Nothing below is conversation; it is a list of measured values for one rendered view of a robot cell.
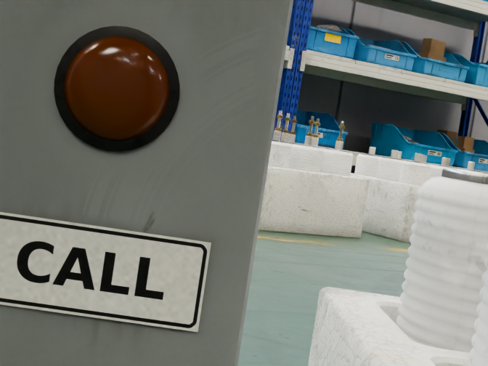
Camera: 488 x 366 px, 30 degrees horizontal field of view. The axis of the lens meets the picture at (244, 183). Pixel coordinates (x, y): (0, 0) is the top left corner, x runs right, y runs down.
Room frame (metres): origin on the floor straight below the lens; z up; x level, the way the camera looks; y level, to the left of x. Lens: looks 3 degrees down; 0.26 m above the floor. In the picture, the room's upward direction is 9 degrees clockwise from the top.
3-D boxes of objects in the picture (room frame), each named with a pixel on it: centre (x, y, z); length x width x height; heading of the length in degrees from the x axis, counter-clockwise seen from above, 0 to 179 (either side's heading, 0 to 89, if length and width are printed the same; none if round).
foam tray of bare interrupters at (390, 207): (3.09, -0.58, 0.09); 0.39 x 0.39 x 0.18; 31
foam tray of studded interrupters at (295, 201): (2.78, -0.10, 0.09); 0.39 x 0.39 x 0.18; 35
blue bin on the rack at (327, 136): (5.56, -0.29, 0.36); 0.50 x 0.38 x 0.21; 29
